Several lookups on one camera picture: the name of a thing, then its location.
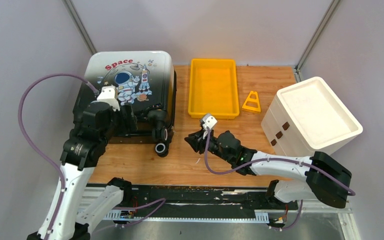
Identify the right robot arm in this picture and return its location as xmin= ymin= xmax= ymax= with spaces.
xmin=184 ymin=129 xmax=356 ymax=209

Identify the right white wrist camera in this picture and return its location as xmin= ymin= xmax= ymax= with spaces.
xmin=200 ymin=113 xmax=218 ymax=131

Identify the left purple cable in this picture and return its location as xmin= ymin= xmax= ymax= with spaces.
xmin=18 ymin=73 xmax=99 ymax=240

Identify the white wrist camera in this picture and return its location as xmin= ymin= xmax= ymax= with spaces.
xmin=200 ymin=113 xmax=218 ymax=131
xmin=96 ymin=85 xmax=120 ymax=112

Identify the yellow plastic tray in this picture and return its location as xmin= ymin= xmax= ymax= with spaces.
xmin=188 ymin=58 xmax=240 ymax=120

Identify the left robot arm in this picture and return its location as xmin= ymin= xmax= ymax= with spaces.
xmin=27 ymin=101 xmax=137 ymax=240

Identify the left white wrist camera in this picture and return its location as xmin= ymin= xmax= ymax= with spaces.
xmin=96 ymin=85 xmax=120 ymax=112

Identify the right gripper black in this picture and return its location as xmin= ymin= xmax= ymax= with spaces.
xmin=185 ymin=127 xmax=233 ymax=164

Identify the yellow triangular bracket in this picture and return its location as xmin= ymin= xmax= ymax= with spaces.
xmin=241 ymin=91 xmax=261 ymax=114

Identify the black white space suitcase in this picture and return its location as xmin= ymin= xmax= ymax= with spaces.
xmin=84 ymin=50 xmax=177 ymax=158

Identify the white drawer cabinet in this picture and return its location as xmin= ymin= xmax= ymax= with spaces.
xmin=261 ymin=76 xmax=363 ymax=157

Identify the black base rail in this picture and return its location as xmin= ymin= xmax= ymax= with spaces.
xmin=116 ymin=185 xmax=299 ymax=219

